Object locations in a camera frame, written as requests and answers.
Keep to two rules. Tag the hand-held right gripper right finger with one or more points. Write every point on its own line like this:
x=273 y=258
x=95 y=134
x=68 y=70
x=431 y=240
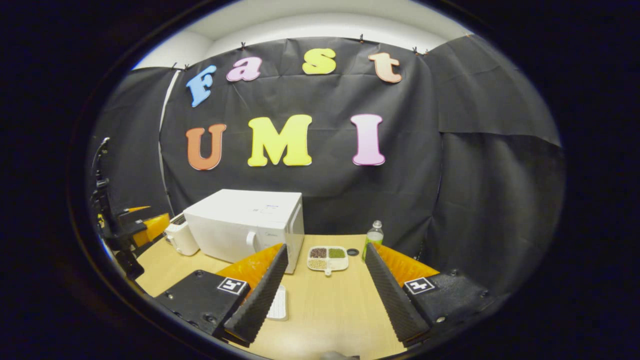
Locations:
x=395 y=300

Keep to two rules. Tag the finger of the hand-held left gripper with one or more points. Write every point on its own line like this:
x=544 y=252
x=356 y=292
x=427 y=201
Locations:
x=135 y=209
x=155 y=225

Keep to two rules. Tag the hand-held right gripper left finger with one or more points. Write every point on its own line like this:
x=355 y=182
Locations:
x=260 y=305

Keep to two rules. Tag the white microwave oven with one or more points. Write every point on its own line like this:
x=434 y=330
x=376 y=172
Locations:
x=240 y=215

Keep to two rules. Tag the small white rectangular tray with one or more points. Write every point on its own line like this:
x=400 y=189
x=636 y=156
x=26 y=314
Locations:
x=280 y=305

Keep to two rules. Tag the white toaster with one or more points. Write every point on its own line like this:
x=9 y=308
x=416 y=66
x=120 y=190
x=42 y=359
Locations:
x=180 y=237

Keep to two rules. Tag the green label drink bottle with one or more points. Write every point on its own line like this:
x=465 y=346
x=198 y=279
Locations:
x=374 y=237

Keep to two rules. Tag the divided white dish of grains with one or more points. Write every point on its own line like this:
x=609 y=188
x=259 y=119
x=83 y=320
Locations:
x=327 y=260

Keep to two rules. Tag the black backdrop cloth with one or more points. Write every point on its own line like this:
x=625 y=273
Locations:
x=425 y=150

